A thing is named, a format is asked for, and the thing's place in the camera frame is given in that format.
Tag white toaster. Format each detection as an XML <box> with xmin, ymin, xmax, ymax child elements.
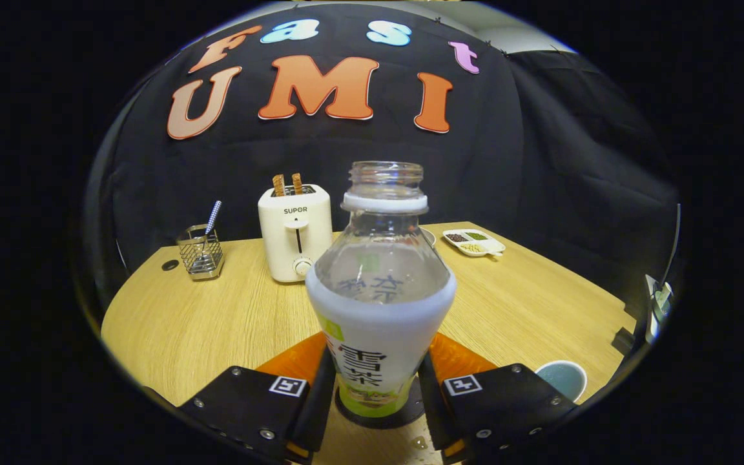
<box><xmin>258</xmin><ymin>184</ymin><xmax>334</xmax><ymax>284</ymax></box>

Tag clear bottle with white label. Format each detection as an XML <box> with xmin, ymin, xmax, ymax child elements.
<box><xmin>305</xmin><ymin>161</ymin><xmax>457</xmax><ymax>418</ymax></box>

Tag white plastic object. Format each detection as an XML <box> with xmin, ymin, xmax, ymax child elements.
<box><xmin>643</xmin><ymin>274</ymin><xmax>675</xmax><ymax>343</ymax></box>

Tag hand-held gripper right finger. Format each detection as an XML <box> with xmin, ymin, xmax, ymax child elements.
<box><xmin>417</xmin><ymin>333</ymin><xmax>579</xmax><ymax>464</ymax></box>

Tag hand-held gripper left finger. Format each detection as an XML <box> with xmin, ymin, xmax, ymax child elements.
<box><xmin>178</xmin><ymin>331</ymin><xmax>337</xmax><ymax>464</ymax></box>

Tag black backdrop cloth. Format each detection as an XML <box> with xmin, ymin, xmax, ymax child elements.
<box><xmin>85</xmin><ymin>3</ymin><xmax>679</xmax><ymax>311</ymax></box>

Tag wire mesh utensil holder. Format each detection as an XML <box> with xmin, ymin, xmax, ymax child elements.
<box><xmin>176</xmin><ymin>224</ymin><xmax>225</xmax><ymax>280</ymax></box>

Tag dark brown round coaster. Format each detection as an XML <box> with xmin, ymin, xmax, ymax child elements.
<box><xmin>335</xmin><ymin>378</ymin><xmax>426</xmax><ymax>429</ymax></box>

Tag white divided spice dish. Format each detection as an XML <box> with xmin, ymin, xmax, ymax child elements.
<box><xmin>442</xmin><ymin>229</ymin><xmax>506</xmax><ymax>258</ymax></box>

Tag white cup with blue inside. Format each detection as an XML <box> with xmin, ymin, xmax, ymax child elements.
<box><xmin>535</xmin><ymin>360</ymin><xmax>588</xmax><ymax>404</ymax></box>

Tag wooden table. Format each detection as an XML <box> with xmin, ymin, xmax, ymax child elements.
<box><xmin>101</xmin><ymin>222</ymin><xmax>637</xmax><ymax>465</ymax></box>

